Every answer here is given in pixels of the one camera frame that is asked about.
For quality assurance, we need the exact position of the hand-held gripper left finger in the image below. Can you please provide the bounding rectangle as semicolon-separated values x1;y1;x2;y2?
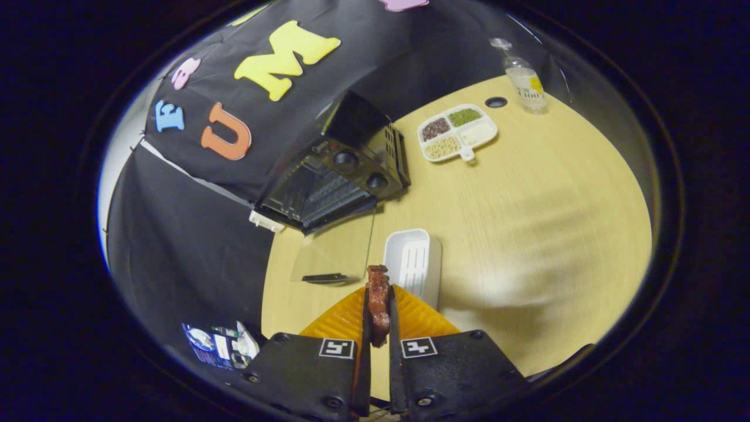
231;285;373;420

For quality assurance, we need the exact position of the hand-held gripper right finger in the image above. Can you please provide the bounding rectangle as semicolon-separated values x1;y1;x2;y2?
387;285;531;421

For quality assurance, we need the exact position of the red meat steak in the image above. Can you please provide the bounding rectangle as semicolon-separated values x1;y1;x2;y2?
366;265;391;348

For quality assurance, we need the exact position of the black toaster oven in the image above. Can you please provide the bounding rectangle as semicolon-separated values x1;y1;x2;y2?
252;91;412;286

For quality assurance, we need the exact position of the white toaster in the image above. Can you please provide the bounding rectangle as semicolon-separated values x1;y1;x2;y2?
249;210;286;233

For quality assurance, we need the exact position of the white rectangular tray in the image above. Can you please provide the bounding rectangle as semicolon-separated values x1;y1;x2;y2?
383;229;442;310

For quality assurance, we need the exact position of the white divided plate of beans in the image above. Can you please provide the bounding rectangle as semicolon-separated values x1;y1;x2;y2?
417;104;499;163

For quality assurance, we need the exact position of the clear plastic bottle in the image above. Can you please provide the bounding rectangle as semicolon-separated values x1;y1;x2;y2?
490;38;548;114

